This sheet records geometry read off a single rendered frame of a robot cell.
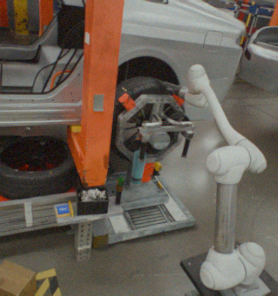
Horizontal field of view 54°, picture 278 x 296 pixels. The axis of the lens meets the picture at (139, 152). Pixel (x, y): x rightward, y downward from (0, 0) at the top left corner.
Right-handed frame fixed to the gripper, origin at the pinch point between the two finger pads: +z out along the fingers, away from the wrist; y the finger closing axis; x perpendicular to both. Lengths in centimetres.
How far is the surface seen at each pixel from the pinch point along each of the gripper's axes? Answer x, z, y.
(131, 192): -97, -2, -3
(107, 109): -14, -4, -50
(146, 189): -96, -8, 12
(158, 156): -57, -13, 5
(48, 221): -107, 15, -72
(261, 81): -13, 10, 266
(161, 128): -22.3, -25.0, -19.3
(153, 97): -8.1, -7.2, -12.1
